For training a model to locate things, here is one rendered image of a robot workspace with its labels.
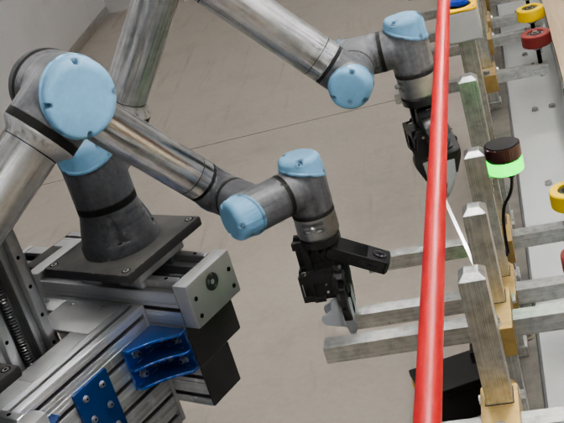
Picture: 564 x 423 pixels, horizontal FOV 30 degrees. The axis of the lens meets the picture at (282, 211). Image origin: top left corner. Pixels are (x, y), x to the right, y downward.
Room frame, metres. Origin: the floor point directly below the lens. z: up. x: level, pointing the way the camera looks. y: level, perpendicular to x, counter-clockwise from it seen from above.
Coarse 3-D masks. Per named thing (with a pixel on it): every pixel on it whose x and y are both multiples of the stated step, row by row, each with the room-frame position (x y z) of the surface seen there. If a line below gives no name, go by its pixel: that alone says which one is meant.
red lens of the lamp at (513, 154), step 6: (516, 144) 1.59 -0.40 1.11; (486, 150) 1.61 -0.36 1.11; (504, 150) 1.58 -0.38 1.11; (510, 150) 1.58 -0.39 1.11; (516, 150) 1.59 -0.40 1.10; (486, 156) 1.61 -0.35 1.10; (492, 156) 1.60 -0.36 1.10; (498, 156) 1.59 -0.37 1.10; (504, 156) 1.58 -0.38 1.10; (510, 156) 1.58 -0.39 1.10; (516, 156) 1.59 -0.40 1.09; (492, 162) 1.60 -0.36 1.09; (498, 162) 1.59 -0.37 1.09; (504, 162) 1.58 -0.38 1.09
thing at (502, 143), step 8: (488, 144) 1.62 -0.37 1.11; (496, 144) 1.61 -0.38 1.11; (504, 144) 1.60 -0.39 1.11; (512, 144) 1.60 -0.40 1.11; (512, 176) 1.61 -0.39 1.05; (512, 184) 1.61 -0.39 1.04; (504, 208) 1.62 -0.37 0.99; (504, 216) 1.62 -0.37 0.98; (504, 224) 1.62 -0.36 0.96; (504, 232) 1.62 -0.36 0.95; (504, 240) 1.62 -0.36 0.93
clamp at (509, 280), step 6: (510, 264) 1.64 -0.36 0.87; (510, 270) 1.62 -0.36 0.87; (516, 270) 1.65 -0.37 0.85; (504, 276) 1.61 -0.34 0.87; (510, 276) 1.60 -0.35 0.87; (516, 276) 1.64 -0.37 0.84; (504, 282) 1.59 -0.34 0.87; (510, 282) 1.58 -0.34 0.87; (510, 288) 1.56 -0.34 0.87; (516, 294) 1.56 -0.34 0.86; (516, 300) 1.53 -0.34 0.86; (516, 306) 1.53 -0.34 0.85
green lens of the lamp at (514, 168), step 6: (522, 156) 1.60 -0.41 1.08; (516, 162) 1.59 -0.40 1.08; (522, 162) 1.60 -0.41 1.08; (492, 168) 1.60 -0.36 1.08; (498, 168) 1.59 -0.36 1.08; (504, 168) 1.59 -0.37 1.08; (510, 168) 1.58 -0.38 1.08; (516, 168) 1.59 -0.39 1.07; (522, 168) 1.59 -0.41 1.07; (492, 174) 1.60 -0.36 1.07; (498, 174) 1.59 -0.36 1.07; (504, 174) 1.59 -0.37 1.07; (510, 174) 1.58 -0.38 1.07
